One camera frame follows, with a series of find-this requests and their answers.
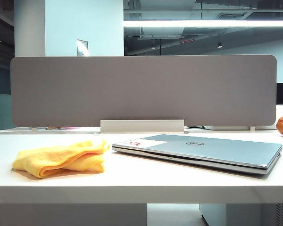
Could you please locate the red ceiling sign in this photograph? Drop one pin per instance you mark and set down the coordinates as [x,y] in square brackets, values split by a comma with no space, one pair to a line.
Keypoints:
[186,41]

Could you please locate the white divider bracket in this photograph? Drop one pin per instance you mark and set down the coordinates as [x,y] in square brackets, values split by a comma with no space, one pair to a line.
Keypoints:
[34,129]
[252,128]

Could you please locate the grey fabric desk divider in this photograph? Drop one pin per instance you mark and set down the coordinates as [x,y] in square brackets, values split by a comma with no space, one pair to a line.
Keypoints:
[132,89]

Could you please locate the small wall poster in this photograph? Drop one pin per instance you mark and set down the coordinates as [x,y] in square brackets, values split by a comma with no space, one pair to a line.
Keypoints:
[82,47]

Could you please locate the yellow microfiber rag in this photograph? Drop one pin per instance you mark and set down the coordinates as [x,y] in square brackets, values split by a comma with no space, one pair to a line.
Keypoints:
[61,155]

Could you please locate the black ceiling spotlight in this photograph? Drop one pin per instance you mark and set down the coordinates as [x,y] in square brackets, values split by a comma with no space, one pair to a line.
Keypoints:
[219,45]

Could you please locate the silver closed laptop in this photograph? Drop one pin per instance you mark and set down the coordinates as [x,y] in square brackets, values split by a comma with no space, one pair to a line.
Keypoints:
[214,150]

